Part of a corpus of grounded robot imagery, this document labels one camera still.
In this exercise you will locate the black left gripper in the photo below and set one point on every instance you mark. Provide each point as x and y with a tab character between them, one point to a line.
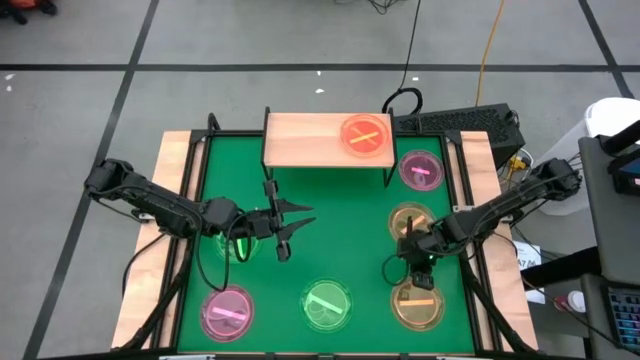
257	224

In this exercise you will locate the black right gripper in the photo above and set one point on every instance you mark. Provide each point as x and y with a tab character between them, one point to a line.
425	247

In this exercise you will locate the translucent green plastic plate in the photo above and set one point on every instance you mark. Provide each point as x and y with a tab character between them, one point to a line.
241	246
325	306

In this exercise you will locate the translucent pink plastic plate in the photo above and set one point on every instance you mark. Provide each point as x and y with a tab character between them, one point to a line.
421	170
227	315

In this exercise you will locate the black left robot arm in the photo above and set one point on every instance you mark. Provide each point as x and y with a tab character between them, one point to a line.
150	200

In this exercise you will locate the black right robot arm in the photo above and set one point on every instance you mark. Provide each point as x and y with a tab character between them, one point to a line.
500	202

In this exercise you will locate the wooden shelf with black legs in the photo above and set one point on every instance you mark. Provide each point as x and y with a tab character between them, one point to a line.
300	140

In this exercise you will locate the green table mat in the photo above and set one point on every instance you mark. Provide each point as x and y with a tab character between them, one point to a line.
340	260

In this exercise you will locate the white paper sheet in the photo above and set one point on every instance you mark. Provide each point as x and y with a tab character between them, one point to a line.
527	255
536	297

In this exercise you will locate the yellow plug connector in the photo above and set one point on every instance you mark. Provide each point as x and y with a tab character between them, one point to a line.
517	162

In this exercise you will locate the black computer case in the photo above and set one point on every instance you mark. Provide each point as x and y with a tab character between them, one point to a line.
465	122

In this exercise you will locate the white round cap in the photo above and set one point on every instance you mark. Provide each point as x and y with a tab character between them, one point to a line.
577	301

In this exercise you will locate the gray desk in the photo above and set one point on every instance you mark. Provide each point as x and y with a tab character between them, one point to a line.
610	225

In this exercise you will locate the black computer keyboard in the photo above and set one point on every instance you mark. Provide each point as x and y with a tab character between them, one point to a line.
627	320

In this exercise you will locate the black screen device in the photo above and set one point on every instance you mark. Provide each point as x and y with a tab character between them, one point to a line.
627	182

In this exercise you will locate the white plastic bin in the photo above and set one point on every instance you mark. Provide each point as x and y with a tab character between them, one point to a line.
612	115

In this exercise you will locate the orange and black object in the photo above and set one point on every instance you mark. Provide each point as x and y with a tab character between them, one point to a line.
25	4

